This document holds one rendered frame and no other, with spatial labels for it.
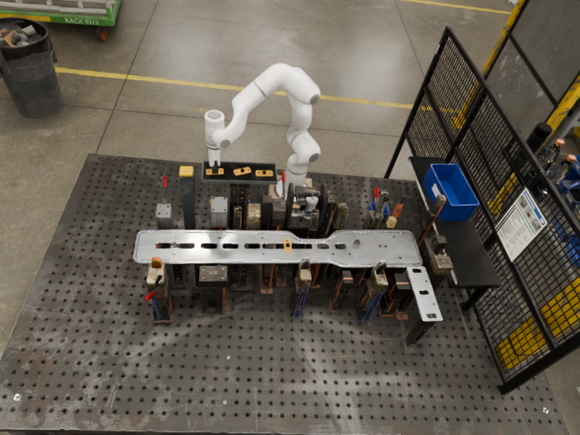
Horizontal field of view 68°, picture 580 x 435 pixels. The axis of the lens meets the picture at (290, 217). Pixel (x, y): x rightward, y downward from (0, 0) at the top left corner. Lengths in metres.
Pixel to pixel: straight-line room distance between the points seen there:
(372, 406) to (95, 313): 1.36
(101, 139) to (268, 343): 2.68
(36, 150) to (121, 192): 1.62
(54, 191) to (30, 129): 0.81
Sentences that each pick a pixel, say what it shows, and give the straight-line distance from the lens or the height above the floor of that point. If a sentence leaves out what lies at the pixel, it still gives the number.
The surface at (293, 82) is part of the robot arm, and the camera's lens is 1.99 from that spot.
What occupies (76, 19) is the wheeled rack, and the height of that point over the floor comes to 0.26.
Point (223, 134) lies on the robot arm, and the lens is 1.90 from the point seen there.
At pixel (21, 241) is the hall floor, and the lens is 3.61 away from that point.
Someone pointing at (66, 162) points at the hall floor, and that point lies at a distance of 4.08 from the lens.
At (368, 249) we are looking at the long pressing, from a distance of 2.18.
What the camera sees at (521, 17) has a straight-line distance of 4.51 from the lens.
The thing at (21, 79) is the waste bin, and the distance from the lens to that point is 4.35.
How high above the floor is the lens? 2.68
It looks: 49 degrees down
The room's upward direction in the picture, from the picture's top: 11 degrees clockwise
